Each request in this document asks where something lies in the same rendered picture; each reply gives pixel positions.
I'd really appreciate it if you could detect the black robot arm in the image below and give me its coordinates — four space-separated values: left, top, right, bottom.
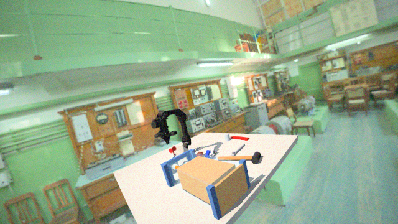
151 108 191 149

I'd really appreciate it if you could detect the mallet with black head and wooden handle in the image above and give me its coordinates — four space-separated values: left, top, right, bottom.
221 151 261 164

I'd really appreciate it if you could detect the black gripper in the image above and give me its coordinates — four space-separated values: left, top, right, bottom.
155 125 177 144

